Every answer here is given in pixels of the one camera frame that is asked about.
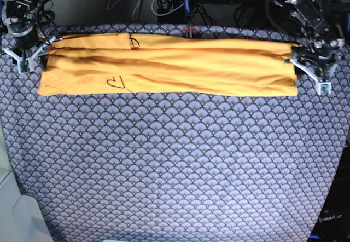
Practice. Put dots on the white plastic bin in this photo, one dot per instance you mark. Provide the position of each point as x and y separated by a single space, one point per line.
21 218

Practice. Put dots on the black OpenArm box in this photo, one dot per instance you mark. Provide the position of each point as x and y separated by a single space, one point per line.
333 221

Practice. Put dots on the blue fan-patterned tablecloth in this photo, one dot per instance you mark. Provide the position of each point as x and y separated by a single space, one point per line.
175 167

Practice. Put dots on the yellow T-shirt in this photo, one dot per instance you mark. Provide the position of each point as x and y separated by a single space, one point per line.
152 63

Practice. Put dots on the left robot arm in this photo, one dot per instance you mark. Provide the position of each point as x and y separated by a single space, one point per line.
314 26

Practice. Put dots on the red table clamp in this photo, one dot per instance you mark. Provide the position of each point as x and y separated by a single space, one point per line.
189 31

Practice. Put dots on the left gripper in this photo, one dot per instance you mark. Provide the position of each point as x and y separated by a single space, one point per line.
319 63

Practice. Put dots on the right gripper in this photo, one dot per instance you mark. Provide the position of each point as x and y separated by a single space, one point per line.
28 47

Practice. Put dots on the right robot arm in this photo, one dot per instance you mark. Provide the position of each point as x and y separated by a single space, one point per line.
25 21

